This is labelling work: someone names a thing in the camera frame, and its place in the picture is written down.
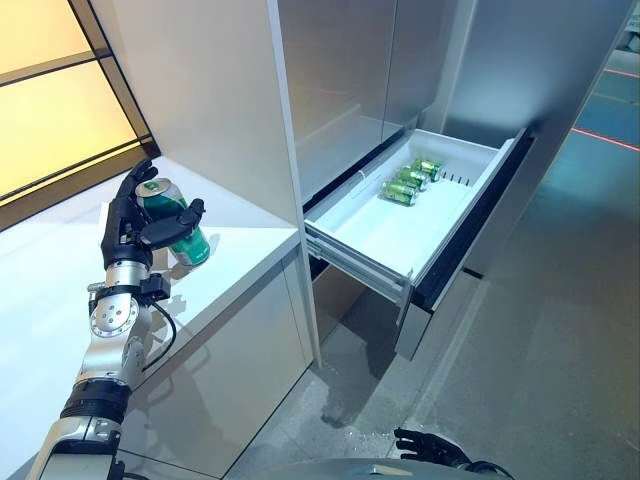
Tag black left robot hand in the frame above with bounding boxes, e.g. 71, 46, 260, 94
101, 159, 206, 270

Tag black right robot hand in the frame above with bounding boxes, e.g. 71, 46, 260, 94
393, 428, 472, 469

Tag fridge drawer with white tray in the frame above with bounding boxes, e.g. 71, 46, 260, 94
303, 127, 533, 362

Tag fridge drawer steel front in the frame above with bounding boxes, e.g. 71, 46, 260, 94
311, 264, 402, 352

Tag stainless steel fridge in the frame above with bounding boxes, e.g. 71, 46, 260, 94
267, 0, 533, 362

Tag wide steel fridge door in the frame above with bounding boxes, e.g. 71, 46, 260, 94
277, 0, 399, 166

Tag narrow steel fridge door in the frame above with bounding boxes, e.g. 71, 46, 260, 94
382, 0, 464, 146

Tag grey robot torso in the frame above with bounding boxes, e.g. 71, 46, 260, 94
259, 457, 501, 480

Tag tall white side panel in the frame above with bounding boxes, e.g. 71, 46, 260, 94
89, 0, 322, 367

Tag tall grey steel panel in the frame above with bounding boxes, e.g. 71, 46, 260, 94
439, 0, 640, 277

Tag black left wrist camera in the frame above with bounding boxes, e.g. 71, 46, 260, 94
139, 273, 172, 302

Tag orange glass panel black frame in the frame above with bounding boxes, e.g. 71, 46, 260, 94
0, 0, 162, 232

